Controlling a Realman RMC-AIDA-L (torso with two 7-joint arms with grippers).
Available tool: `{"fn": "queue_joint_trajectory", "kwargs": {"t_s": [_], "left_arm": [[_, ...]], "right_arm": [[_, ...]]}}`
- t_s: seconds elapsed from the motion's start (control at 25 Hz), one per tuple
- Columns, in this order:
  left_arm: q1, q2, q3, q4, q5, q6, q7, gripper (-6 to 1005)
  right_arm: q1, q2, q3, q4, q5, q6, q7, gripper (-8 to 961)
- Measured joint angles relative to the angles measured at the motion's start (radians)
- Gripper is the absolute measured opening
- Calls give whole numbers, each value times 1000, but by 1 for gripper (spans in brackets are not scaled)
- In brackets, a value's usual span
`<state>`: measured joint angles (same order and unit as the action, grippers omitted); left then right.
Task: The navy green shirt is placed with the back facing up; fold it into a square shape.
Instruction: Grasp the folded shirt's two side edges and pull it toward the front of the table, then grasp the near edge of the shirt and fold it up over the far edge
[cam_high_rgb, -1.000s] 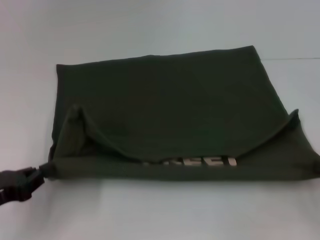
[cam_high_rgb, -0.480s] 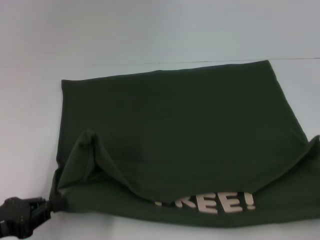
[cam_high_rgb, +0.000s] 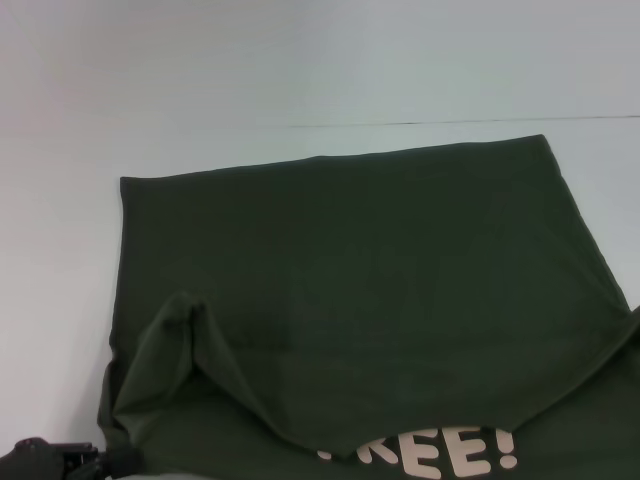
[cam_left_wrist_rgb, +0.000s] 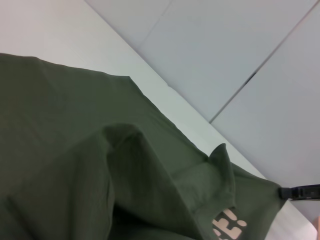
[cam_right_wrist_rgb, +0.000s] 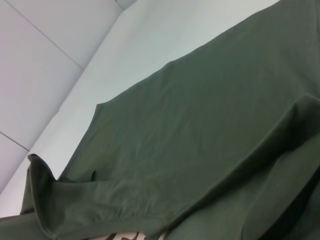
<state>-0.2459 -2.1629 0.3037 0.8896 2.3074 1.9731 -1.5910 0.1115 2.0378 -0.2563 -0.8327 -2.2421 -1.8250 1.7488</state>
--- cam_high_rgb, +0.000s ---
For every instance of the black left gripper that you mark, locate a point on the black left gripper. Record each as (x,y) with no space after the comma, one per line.
(45,460)

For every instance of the dark green shirt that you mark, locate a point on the dark green shirt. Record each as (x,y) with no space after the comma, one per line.
(360,300)

